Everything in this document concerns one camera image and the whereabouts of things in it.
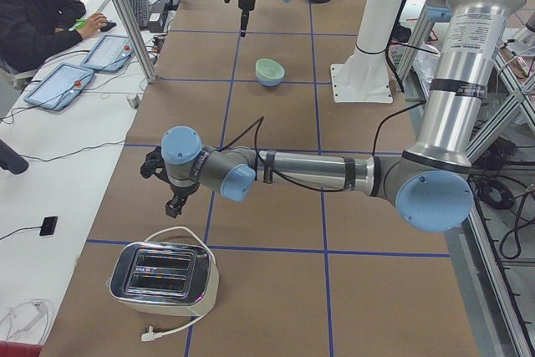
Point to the green bowl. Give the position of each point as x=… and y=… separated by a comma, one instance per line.
x=269, y=69

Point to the small black square device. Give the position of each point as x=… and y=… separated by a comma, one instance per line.
x=48, y=226

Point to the seated person in black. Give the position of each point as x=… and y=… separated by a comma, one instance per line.
x=34, y=30

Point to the near blue teach pendant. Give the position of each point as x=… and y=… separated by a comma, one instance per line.
x=60, y=87

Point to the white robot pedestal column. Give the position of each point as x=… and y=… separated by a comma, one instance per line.
x=364, y=76

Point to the black keyboard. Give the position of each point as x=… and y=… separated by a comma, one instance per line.
x=140, y=10

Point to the black computer mouse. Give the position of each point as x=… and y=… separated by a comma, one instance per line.
x=107, y=26

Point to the white chrome toaster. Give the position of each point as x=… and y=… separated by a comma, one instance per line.
x=166, y=278

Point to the green handheld controller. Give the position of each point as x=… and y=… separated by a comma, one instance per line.
x=80, y=25

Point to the blue bowl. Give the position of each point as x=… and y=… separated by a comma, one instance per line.
x=271, y=80

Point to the aluminium frame post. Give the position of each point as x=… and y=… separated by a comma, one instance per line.
x=127, y=18

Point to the blue teach pendant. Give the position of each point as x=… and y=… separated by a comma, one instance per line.
x=109, y=54
x=60, y=87

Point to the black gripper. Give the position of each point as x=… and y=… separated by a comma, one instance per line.
x=182, y=191
x=245, y=3

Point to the black chair armrest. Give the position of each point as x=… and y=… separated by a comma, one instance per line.
x=11, y=161

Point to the far blue teach pendant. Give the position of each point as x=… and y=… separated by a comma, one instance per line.
x=109, y=54

